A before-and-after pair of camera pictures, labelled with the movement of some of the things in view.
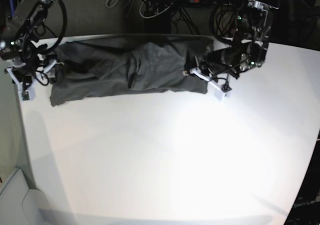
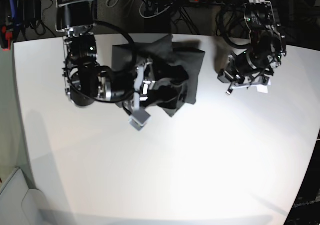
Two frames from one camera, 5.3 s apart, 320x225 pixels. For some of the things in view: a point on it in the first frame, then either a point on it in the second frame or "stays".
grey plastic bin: (19, 205) stays
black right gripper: (216, 63) to (244, 65)
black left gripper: (23, 73) to (123, 84)
